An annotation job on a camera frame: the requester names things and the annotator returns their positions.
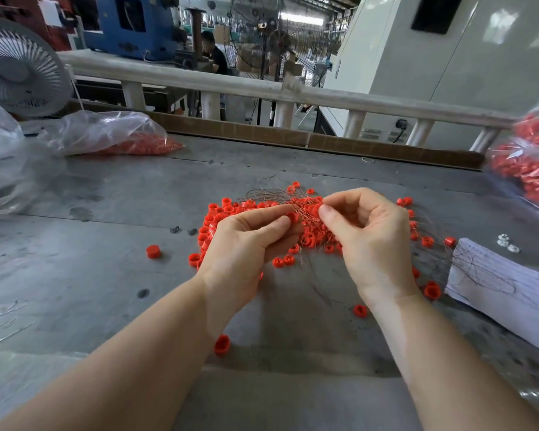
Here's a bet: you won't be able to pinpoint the person's left hand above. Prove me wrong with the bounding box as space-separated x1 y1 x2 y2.
196 204 298 327

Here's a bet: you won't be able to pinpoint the person's right hand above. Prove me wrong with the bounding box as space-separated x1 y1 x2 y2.
319 187 422 308

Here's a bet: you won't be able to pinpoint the pile of red plastic rings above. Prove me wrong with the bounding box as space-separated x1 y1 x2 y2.
187 181 459 318

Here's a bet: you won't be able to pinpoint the bundle of thin metal wires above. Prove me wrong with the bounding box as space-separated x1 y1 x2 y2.
243 186 361 302

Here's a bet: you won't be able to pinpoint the person's left forearm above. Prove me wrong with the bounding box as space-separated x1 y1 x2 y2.
0 281 228 431

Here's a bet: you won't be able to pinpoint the person's right forearm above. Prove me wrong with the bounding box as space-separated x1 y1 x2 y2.
373 290 539 431

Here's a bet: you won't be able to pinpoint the brown wooden board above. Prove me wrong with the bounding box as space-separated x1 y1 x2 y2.
63 101 486 169

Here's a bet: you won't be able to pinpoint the white paper sheet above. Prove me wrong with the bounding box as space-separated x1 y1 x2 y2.
446 238 539 357

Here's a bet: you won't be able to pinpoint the large clear bag red pieces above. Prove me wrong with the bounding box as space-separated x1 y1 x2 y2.
487 80 539 212

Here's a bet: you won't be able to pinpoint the white metal railing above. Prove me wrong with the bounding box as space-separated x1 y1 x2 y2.
58 50 520 151

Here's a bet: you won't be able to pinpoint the clear bag with red pieces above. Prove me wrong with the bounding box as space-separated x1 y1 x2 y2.
40 110 184 157

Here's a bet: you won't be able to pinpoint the large grey machine cabinet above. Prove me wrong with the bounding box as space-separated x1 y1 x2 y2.
322 0 539 149

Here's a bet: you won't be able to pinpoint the blue industrial machine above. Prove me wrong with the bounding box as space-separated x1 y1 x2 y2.
83 0 183 62

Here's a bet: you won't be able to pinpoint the crumpled clear plastic bag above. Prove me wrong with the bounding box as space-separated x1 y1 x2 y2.
0 96 44 216

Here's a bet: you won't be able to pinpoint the white desk fan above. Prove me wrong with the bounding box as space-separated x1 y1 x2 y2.
0 17 75 119

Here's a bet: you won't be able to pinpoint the red industrial machine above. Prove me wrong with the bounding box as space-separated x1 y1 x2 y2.
0 0 75 52

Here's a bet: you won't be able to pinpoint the black pedestal fan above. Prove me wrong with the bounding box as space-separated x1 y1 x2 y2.
262 26 294 126

